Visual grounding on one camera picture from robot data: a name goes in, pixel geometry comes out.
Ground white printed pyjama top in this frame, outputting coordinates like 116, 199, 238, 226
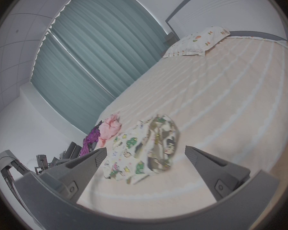
103, 114, 181, 185

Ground purple satin garment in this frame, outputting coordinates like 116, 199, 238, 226
79, 126, 102, 158

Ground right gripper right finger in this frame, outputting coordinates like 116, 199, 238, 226
185, 146, 251, 202

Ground blue-green curtain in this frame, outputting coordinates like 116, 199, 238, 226
30, 31, 116, 135
49, 0, 170, 98

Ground pink garment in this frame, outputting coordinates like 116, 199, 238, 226
97, 112, 123, 148

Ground white printed pillow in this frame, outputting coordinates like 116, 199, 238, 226
162, 26, 231, 58

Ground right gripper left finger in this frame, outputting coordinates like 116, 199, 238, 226
40, 148, 108, 203

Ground bed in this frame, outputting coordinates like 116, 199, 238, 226
76, 0, 288, 218

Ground grey bedside table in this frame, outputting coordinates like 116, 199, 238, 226
164, 32, 178, 45

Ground black chest of drawers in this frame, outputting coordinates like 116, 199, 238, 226
62, 142, 82, 160

